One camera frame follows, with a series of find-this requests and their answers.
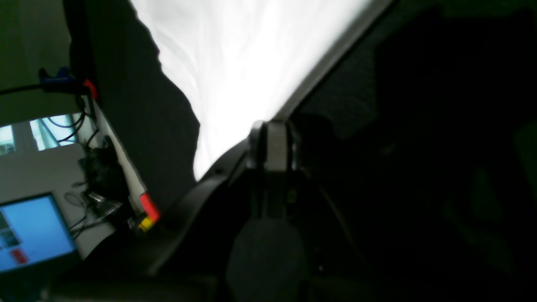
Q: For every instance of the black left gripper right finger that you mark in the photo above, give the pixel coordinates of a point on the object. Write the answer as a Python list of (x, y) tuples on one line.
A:
[(337, 270)]

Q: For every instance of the white printed t-shirt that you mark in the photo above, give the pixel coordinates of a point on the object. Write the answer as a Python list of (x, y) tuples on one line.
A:
[(240, 61)]

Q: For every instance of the orange black clamp far left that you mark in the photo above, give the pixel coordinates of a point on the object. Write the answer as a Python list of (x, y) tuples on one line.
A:
[(64, 83)]

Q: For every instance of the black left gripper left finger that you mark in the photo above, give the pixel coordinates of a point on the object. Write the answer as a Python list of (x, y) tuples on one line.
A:
[(188, 250)]

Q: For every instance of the laptop with blue screen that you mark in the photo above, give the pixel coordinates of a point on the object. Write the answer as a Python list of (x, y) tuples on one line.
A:
[(34, 232)]

